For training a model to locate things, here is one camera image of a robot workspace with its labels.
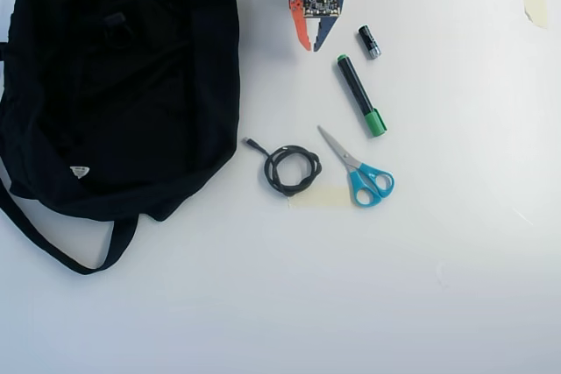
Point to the blue-grey gripper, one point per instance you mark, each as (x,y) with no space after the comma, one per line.
(301,29)

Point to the beige masking tape strip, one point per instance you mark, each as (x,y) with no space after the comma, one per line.
(535,2)
(320,199)

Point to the black cylindrical battery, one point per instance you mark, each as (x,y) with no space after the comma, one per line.
(369,41)

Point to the black fabric bag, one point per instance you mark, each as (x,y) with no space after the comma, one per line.
(109,107)

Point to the black marker with green cap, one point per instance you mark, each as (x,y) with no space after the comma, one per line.
(357,89)

